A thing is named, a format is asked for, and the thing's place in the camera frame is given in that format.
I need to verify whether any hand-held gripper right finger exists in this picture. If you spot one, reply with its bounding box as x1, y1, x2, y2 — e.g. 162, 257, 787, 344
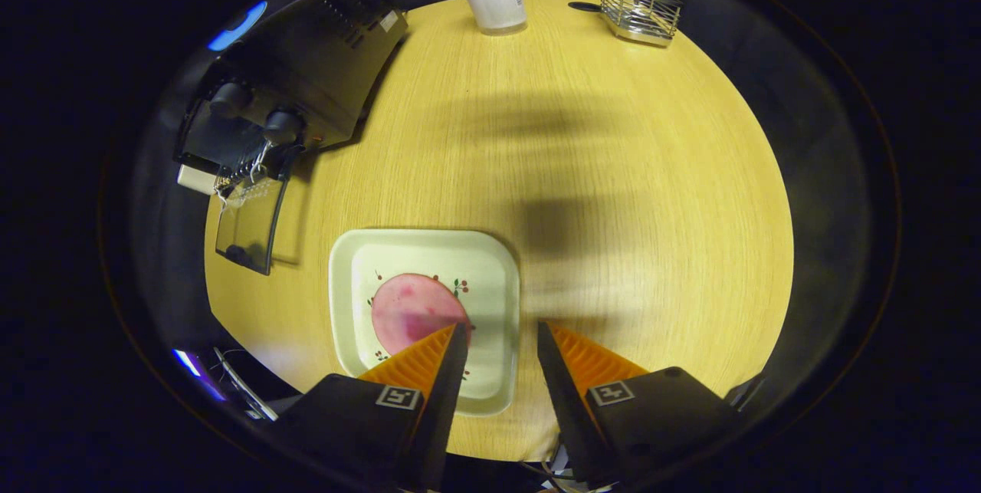
536, 320, 741, 491

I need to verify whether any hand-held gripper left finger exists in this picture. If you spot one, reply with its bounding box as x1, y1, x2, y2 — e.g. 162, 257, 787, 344
270, 322, 470, 493

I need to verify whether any pink round food slice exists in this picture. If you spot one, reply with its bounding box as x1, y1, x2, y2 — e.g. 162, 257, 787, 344
371, 273, 473, 357

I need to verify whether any cream square tray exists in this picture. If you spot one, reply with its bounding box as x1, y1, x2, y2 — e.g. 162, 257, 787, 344
329, 228, 521, 418

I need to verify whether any black toaster oven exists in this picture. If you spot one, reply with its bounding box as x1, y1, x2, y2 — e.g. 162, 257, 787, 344
175, 0, 408, 276

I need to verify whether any white string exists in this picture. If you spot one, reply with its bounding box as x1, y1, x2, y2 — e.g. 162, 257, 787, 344
247, 140, 272, 184

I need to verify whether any metal wire holder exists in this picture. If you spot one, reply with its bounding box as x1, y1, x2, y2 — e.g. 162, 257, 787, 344
599, 0, 684, 48

